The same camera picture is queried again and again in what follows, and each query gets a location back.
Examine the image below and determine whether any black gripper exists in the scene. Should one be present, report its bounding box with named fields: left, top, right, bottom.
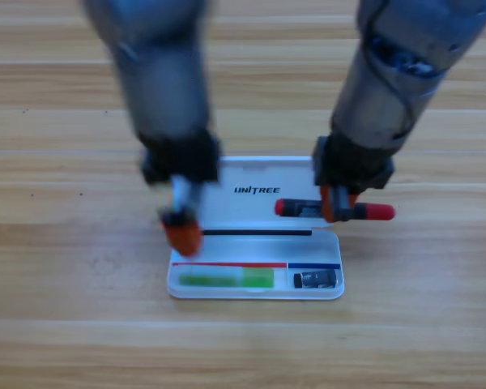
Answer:
left=312, top=133, right=395, bottom=224
left=137, top=129, right=223, bottom=258

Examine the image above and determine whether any red and black marker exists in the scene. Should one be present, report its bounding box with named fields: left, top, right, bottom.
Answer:
left=274, top=197, right=397, bottom=223

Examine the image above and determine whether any green highlighter pen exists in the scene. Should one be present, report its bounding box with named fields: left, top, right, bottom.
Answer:
left=178, top=267, right=275, bottom=289

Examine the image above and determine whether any white Unitree pencil case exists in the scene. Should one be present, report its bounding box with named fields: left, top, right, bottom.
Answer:
left=166, top=156, right=346, bottom=301

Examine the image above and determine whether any black eraser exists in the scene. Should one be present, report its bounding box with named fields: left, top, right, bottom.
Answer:
left=292, top=271, right=339, bottom=290

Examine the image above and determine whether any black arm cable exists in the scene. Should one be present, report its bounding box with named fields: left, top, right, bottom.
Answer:
left=364, top=0, right=416, bottom=141

